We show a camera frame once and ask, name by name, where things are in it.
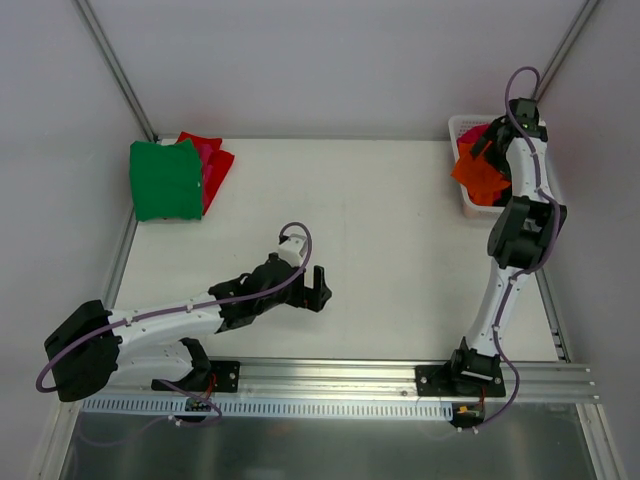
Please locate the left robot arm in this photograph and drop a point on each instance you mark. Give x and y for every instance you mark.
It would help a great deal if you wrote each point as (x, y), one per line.
(95, 348)

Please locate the green folded t shirt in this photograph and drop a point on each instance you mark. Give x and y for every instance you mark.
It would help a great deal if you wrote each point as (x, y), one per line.
(166, 181)

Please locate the magenta t shirt in basket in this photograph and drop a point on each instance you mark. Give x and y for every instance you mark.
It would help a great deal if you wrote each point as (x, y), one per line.
(471, 136)

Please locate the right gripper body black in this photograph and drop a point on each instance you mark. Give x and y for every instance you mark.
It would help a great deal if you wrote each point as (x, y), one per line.
(492, 138)

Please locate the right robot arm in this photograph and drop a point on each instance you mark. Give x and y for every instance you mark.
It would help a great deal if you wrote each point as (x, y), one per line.
(510, 154)

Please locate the red folded t shirt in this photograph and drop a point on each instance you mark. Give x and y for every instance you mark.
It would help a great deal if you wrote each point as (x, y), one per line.
(221, 160)

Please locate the orange t shirt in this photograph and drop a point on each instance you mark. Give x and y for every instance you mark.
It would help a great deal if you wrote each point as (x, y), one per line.
(484, 183)

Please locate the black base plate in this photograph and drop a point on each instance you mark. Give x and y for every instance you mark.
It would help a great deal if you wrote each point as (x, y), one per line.
(222, 375)
(443, 380)

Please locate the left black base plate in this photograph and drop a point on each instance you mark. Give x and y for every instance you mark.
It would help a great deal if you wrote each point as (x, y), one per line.
(222, 375)

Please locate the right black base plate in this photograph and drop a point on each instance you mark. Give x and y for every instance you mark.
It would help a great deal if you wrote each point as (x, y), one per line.
(443, 380)

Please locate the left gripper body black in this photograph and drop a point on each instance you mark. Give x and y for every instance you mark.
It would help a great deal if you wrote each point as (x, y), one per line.
(310, 289)

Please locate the white slotted cable duct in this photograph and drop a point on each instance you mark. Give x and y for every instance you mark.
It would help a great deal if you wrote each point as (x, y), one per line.
(270, 408)

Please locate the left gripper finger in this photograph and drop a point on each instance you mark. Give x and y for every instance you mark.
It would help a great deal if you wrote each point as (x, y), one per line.
(316, 299)
(318, 277)

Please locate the aluminium mounting rail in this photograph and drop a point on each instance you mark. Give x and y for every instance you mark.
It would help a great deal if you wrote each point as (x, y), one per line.
(382, 380)

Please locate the white plastic basket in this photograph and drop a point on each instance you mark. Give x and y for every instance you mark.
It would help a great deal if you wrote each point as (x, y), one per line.
(457, 125)

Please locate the pink folded t shirt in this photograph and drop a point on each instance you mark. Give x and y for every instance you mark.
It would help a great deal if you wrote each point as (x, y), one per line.
(205, 153)

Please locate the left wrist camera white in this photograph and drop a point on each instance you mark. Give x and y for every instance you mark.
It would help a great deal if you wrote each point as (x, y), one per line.
(293, 249)

